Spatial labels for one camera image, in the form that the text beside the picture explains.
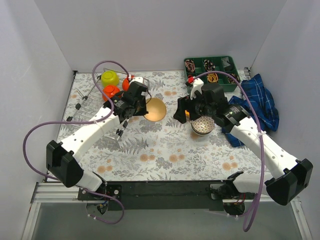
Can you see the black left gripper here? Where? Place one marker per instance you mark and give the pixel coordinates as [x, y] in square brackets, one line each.
[124, 114]

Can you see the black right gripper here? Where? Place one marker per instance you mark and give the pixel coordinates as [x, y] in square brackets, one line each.
[186, 104]

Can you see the yellow bowl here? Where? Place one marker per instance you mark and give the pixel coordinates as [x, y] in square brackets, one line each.
[187, 113]

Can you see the orange bowl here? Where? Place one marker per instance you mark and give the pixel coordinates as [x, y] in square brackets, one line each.
[126, 82]
[109, 91]

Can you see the beige bowl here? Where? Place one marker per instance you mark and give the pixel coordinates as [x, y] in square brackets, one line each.
[156, 110]

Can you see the orange bowl front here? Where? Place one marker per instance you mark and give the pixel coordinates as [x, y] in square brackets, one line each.
[109, 91]

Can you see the brown white patterned bowl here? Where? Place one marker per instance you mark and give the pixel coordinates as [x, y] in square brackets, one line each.
[203, 125]

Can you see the lime green bowl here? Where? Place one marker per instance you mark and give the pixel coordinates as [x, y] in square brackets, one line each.
[109, 78]

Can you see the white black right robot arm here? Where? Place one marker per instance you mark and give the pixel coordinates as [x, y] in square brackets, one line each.
[288, 175]

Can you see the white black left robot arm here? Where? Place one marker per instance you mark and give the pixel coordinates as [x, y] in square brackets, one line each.
[63, 158]

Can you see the green compartment tray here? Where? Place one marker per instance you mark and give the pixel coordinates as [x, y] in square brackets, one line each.
[220, 70]

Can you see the floral table mat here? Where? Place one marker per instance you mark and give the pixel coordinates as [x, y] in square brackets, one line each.
[166, 149]

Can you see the blue plaid cloth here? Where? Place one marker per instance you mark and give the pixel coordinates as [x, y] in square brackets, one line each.
[263, 103]

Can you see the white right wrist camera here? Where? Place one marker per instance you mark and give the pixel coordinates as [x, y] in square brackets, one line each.
[197, 85]

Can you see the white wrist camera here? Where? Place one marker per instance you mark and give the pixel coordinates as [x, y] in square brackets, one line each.
[197, 85]
[136, 81]

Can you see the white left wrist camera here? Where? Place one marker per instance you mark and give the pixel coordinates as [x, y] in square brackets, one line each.
[136, 81]

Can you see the metal wire dish rack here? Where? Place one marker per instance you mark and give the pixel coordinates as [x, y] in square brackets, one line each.
[91, 108]

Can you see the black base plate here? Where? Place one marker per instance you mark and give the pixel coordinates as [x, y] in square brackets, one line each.
[170, 195]

